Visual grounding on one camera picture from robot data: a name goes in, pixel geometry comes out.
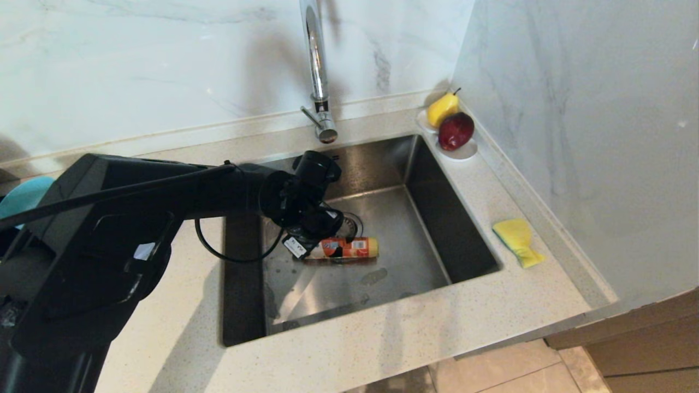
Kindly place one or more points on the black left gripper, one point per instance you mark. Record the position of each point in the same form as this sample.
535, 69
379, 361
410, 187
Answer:
319, 224

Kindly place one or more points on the orange dish soap bottle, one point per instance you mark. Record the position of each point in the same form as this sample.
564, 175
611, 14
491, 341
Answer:
349, 248

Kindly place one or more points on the chrome faucet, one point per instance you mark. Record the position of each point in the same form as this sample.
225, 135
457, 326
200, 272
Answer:
317, 54

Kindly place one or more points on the yellow sponge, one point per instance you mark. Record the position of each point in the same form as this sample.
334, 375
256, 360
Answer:
516, 236

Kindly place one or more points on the light blue bowl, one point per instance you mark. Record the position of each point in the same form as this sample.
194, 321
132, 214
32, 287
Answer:
24, 194

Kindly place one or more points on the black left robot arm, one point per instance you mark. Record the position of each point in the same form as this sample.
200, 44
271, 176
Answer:
136, 218

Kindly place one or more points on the metal sink drain strainer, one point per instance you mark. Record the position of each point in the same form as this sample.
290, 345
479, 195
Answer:
355, 224

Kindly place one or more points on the stainless steel sink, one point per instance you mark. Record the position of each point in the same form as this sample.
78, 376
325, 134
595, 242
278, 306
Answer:
437, 218

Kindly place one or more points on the dark red apple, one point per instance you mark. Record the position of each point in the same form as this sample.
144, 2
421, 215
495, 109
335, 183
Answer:
455, 131

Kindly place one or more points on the yellow pear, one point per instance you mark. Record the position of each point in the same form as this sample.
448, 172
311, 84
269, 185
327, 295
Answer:
441, 111

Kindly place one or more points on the wooden cabinet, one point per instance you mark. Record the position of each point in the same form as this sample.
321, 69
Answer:
644, 349

